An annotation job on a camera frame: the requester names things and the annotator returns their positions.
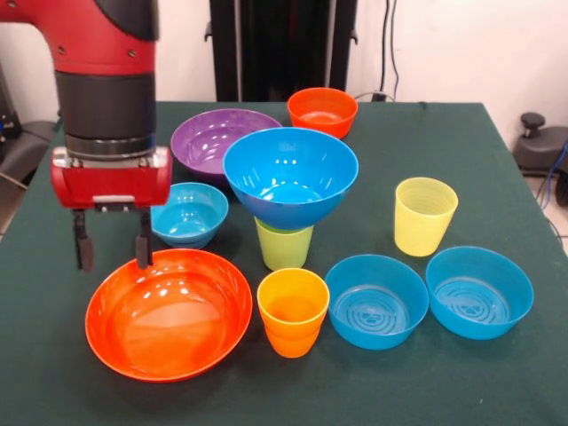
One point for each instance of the green cup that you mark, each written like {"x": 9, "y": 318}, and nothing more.
{"x": 284, "y": 250}

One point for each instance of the orange cup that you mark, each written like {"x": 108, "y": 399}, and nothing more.
{"x": 290, "y": 328}

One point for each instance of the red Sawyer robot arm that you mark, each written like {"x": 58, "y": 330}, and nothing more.
{"x": 106, "y": 106}

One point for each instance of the yellow cup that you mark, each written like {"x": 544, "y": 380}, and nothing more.
{"x": 421, "y": 231}

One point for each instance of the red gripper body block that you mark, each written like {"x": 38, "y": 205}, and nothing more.
{"x": 111, "y": 184}

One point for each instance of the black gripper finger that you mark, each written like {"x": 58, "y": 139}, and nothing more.
{"x": 85, "y": 253}
{"x": 144, "y": 250}

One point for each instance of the large orange bowl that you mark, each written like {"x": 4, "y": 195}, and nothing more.
{"x": 168, "y": 319}

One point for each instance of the small red-orange bowl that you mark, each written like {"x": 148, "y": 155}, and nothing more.
{"x": 321, "y": 122}

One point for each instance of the dark green table cloth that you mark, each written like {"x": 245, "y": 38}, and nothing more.
{"x": 399, "y": 155}

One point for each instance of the black pedestal foot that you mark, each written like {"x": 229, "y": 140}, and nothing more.
{"x": 541, "y": 151}
{"x": 26, "y": 146}

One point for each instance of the small light blue bowl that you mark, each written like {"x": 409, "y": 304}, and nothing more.
{"x": 191, "y": 222}

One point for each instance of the purple bowl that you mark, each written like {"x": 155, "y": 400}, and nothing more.
{"x": 199, "y": 137}

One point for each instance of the large deep blue bowl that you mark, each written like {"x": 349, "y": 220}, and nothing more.
{"x": 288, "y": 155}

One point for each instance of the black equipment box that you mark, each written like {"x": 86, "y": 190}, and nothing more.
{"x": 6, "y": 106}

